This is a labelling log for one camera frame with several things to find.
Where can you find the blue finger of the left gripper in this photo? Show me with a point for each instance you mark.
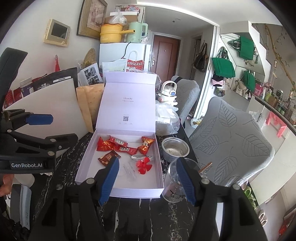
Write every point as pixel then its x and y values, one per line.
pixel 22 145
pixel 39 119

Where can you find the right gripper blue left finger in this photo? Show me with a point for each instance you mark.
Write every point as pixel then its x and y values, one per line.
pixel 107 177

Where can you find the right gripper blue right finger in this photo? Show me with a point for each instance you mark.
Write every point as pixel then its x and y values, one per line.
pixel 185 180

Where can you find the dark red tea packet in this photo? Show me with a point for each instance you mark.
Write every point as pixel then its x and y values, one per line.
pixel 104 160

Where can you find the clear acrylic airplane stand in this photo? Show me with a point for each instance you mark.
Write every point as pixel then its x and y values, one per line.
pixel 127 171

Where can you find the red triangular candy pouch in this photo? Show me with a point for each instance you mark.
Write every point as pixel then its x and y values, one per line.
pixel 105 145

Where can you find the ketchup packet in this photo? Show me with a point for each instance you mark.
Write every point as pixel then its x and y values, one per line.
pixel 117 141
pixel 128 150

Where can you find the red plastic propeller fan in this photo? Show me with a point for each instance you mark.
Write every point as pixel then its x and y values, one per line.
pixel 144 165

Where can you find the red orange snack packet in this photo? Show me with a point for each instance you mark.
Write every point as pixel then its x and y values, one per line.
pixel 146 143

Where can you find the operator left hand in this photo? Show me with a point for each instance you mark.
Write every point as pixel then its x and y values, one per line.
pixel 6 187

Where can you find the clear glass cup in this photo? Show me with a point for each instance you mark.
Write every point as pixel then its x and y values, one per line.
pixel 173 190

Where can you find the small steel bowl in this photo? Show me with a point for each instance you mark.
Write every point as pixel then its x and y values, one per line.
pixel 173 148

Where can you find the white foam board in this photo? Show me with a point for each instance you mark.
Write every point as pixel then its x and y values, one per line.
pixel 60 101

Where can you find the white open gift box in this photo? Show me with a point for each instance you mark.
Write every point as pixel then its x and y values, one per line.
pixel 127 111

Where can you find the clear plastic bag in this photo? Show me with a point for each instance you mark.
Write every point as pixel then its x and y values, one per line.
pixel 167 119

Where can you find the grey leaf pattern chair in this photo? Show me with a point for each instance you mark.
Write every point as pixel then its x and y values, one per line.
pixel 232 142

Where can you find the brown paper envelope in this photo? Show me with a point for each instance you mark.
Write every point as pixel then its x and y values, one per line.
pixel 89 98

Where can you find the white small kettle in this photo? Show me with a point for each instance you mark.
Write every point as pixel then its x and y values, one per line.
pixel 168 93

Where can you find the white mini fridge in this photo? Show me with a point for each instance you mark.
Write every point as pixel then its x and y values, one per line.
pixel 134 52

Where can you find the green tote bag lower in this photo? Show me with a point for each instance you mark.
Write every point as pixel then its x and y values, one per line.
pixel 249 81

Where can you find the green tote bag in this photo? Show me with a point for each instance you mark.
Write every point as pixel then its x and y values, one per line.
pixel 249 81
pixel 223 67

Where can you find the dark hanging handbag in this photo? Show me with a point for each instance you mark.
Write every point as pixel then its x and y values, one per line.
pixel 201 60

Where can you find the green tote bag left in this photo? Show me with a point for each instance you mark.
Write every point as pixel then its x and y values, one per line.
pixel 223 67

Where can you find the yellow pot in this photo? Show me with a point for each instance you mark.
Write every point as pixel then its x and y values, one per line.
pixel 112 33

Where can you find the framed picture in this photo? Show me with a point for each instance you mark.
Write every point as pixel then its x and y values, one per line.
pixel 92 16

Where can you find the brown entrance door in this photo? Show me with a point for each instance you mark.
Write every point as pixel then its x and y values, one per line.
pixel 164 59

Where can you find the light green electric kettle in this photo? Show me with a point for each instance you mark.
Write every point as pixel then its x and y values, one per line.
pixel 139 31

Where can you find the wall intercom panel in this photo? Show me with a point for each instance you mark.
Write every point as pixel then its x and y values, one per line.
pixel 57 33

